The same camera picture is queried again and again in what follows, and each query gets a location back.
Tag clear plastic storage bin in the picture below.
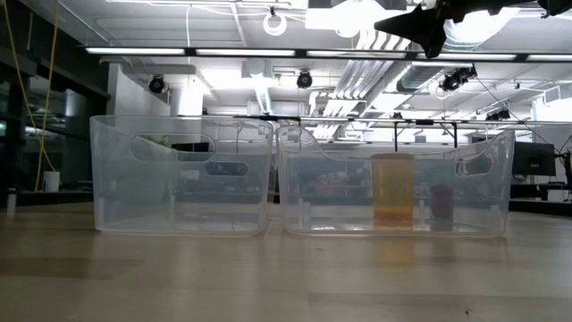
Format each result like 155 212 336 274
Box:
88 114 274 238
275 125 517 238

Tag black spotlight cluster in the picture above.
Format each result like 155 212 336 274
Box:
440 65 478 93

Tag silver ventilation duct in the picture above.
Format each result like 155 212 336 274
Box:
395 17 526 93

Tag black aluminium table frame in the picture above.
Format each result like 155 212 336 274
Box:
0 191 572 215

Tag white cylindrical container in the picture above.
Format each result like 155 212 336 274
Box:
42 170 62 193

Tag grey tumbler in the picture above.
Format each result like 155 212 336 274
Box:
5 187 18 216

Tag white cable coil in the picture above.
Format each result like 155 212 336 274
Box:
262 12 289 38

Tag yellow cable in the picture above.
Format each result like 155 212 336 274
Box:
34 0 60 181
1 0 58 174

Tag black beam with light strips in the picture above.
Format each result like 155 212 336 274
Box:
83 45 572 64

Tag black gantry frame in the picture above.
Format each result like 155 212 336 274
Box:
234 114 572 153

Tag black monitor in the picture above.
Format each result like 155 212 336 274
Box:
512 141 557 177

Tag dark red pill bottle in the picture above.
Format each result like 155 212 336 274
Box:
429 182 456 224

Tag large amber pill bottle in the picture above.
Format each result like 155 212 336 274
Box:
370 153 416 229

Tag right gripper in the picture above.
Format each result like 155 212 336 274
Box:
374 0 535 59

